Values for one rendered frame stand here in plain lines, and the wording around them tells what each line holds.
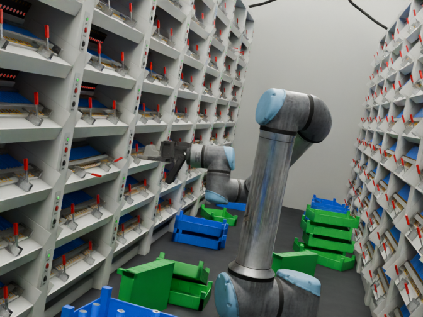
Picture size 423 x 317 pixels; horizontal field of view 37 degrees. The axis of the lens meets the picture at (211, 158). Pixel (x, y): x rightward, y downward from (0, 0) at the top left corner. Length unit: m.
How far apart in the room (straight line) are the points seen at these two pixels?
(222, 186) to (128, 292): 0.53
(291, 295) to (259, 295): 0.11
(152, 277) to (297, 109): 0.96
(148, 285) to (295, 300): 0.68
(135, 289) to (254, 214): 0.67
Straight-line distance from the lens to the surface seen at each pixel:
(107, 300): 1.55
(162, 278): 2.59
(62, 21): 2.03
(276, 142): 1.91
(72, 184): 2.19
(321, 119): 1.97
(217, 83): 4.72
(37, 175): 2.03
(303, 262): 3.27
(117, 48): 2.70
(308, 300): 2.08
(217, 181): 2.37
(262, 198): 1.94
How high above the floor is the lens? 0.88
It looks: 5 degrees down
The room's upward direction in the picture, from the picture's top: 10 degrees clockwise
